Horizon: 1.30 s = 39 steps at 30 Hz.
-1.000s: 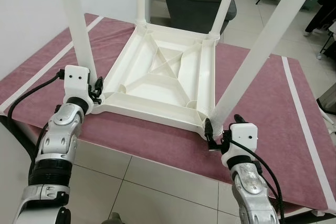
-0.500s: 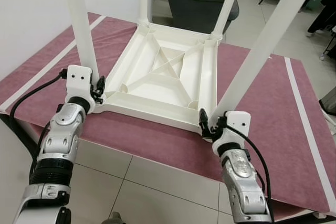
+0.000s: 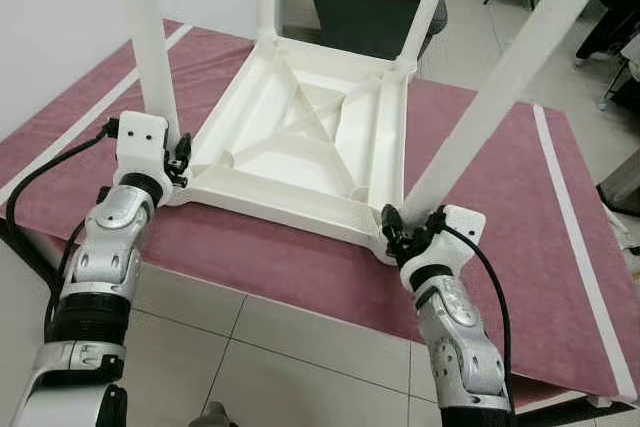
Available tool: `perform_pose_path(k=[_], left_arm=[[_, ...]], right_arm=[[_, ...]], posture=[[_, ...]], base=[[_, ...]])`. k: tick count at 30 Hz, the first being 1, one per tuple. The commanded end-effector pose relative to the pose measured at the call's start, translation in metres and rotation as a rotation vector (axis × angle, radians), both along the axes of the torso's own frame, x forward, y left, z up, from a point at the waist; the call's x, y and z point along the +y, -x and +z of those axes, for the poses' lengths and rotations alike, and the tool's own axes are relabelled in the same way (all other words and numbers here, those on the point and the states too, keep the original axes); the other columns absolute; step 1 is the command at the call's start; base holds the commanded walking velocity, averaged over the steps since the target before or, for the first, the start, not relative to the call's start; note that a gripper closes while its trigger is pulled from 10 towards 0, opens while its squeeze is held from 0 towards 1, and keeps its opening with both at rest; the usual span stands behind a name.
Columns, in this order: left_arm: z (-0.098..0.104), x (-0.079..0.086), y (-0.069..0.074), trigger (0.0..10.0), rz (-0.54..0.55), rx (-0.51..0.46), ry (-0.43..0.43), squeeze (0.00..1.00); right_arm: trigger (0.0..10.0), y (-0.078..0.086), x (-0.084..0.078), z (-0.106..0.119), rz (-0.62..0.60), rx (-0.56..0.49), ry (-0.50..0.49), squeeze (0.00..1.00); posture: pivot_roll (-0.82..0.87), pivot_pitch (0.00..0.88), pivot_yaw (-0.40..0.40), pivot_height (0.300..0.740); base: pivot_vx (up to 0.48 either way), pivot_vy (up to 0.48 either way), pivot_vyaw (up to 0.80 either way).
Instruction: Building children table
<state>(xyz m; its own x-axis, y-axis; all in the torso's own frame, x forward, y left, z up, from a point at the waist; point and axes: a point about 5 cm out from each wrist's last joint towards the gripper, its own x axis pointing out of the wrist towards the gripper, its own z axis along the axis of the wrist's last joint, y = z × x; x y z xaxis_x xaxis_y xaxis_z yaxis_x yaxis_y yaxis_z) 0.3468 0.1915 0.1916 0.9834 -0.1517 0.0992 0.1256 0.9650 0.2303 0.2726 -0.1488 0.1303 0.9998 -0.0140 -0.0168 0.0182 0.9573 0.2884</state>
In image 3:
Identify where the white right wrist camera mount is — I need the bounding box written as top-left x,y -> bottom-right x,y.
400,205 -> 488,293

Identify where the steel trash bin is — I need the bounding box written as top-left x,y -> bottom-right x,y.
598,152 -> 640,218

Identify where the maroon cloth with white stripes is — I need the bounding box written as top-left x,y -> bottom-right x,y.
0,19 -> 640,408

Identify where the dark grey armchair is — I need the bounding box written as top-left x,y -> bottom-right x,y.
305,0 -> 449,63

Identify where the dark robot left foot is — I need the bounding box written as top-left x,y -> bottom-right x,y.
195,404 -> 241,427

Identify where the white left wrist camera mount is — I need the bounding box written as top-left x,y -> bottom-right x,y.
115,112 -> 173,188

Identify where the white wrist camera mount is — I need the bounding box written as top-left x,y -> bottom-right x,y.
400,205 -> 488,293
115,112 -> 173,188

